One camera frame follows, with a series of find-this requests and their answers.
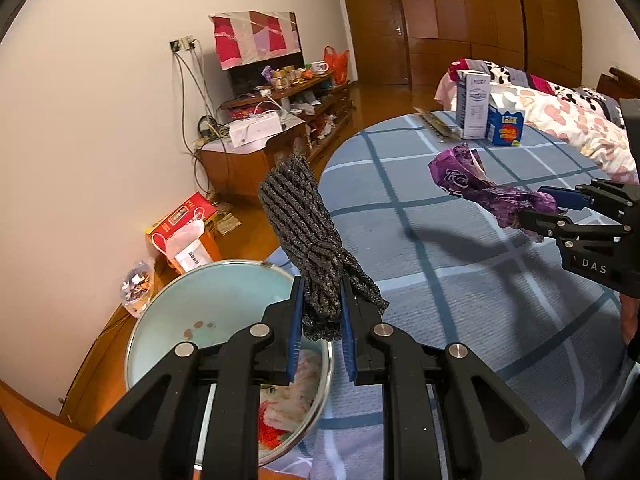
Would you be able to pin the blue white milk carton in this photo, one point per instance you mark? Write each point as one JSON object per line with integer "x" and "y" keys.
{"x": 505, "y": 121}

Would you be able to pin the white mug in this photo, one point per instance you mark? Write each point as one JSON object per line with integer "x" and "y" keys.
{"x": 319, "y": 67}

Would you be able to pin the white box on cabinet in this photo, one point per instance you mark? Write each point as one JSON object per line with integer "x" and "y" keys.
{"x": 254, "y": 128}

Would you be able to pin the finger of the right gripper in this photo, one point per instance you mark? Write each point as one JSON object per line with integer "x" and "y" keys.
{"x": 616, "y": 201}
{"x": 563, "y": 228}

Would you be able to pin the clear bag of scraps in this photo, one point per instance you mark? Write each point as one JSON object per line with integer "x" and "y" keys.
{"x": 137, "y": 288}

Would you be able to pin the orange plastic bag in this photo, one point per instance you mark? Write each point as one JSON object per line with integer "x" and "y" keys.
{"x": 338, "y": 63}

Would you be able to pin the pink patchwork cover cloth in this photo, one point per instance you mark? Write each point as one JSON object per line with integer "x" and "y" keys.
{"x": 248, "y": 37}

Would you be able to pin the wooden wardrobe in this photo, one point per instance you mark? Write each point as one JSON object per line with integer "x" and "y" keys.
{"x": 541, "y": 37}

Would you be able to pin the blue checkered table cloth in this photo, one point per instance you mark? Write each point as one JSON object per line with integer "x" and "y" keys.
{"x": 450, "y": 273}

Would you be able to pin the person right hand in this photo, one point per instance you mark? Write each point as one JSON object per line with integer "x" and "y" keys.
{"x": 629, "y": 308}

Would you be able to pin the dark grey mesh net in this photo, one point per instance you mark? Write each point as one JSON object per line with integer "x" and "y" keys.
{"x": 295, "y": 210}

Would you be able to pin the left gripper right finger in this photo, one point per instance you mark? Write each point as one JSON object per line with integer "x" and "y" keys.
{"x": 446, "y": 414}

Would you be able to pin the wall power socket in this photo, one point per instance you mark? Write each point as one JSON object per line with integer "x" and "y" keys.
{"x": 185, "y": 43}

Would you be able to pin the dark snack packet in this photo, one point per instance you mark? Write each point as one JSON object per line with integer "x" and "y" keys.
{"x": 440, "y": 124}

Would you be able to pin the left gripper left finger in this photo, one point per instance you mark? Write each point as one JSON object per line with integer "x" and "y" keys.
{"x": 195, "y": 409}

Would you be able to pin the wooden tv cabinet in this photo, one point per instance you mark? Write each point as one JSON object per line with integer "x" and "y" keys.
{"x": 312, "y": 114}

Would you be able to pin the cow pattern pillow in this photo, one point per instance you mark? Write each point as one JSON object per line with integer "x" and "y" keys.
{"x": 589, "y": 99}

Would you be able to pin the red cardboard box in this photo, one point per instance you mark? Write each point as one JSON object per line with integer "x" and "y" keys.
{"x": 196, "y": 207}

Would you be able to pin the purple floral wrapper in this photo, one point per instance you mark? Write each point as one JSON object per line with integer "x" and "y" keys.
{"x": 459, "y": 172}

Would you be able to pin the light blue trash bin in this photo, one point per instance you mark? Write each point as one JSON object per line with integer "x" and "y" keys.
{"x": 206, "y": 307}

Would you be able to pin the tall white carton box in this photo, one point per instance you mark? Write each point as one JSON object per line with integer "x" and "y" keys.
{"x": 473, "y": 92}

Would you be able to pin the wooden door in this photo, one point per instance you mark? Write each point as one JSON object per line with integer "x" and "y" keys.
{"x": 378, "y": 35}

